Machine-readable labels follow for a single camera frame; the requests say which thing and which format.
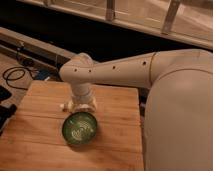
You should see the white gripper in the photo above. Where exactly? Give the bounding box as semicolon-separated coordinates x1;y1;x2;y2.
70;83;97;112

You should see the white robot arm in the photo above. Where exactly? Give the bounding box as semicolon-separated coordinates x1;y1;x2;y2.
60;49;213;171

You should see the green ceramic bowl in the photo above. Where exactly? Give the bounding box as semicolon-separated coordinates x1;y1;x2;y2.
62;112;98;145

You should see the blue object on floor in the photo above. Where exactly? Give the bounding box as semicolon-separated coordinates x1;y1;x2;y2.
34;70;50;80

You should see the black device at left edge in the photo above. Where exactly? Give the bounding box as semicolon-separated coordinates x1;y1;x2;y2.
0;85;17;135

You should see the black cable loop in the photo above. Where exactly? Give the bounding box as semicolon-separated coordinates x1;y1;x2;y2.
2;65;38;90

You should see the window frame with posts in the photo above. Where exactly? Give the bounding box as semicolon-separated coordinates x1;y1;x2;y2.
18;0;213;50

